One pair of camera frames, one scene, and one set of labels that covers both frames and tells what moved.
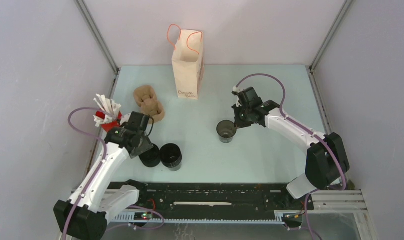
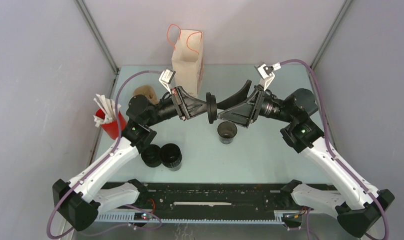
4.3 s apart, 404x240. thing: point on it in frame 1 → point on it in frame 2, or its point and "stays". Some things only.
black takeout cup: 225,131 stays
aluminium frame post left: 97,35 stays
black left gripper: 147,145 → 191,106
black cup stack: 171,156 stays
